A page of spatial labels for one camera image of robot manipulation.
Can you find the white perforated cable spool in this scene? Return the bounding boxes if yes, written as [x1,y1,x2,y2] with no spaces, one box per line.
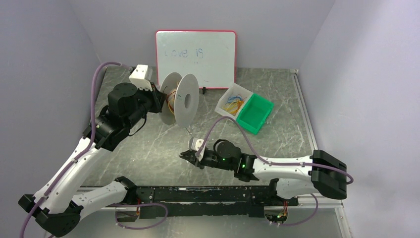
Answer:
[159,72,199,127]

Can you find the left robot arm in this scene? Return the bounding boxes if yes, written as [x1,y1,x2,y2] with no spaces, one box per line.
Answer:
[18,83,166,238]

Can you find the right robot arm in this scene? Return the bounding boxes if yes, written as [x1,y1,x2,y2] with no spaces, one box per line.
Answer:
[180,138,347,200]

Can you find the white plastic bin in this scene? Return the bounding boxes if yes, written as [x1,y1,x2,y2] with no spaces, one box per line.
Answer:
[214,83,254,120]

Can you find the green plastic bin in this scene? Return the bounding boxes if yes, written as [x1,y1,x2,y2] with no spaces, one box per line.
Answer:
[236,94,274,134]

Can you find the red framed whiteboard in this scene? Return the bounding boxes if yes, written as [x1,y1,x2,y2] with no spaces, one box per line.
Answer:
[155,30,237,89]

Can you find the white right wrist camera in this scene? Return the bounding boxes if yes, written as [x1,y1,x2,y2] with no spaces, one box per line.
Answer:
[189,137,206,162]

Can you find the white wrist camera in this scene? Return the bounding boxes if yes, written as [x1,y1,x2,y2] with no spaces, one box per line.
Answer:
[129,64,153,91]
[189,137,206,162]

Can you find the yellow wire on spool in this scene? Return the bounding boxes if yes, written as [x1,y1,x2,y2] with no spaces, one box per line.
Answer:
[167,92,178,115]

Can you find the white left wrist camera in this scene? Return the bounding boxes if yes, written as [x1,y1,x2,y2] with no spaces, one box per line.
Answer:
[129,64,153,91]

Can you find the yellow wire bundle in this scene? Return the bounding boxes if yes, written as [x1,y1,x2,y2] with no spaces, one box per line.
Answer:
[221,99,245,116]

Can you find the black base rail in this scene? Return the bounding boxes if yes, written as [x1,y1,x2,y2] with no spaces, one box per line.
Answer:
[121,185,298,219]

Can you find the aluminium side rail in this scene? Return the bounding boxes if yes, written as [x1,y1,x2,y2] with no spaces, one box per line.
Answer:
[290,69,343,209]

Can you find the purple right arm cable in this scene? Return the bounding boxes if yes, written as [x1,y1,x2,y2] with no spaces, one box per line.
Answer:
[197,116,354,185]

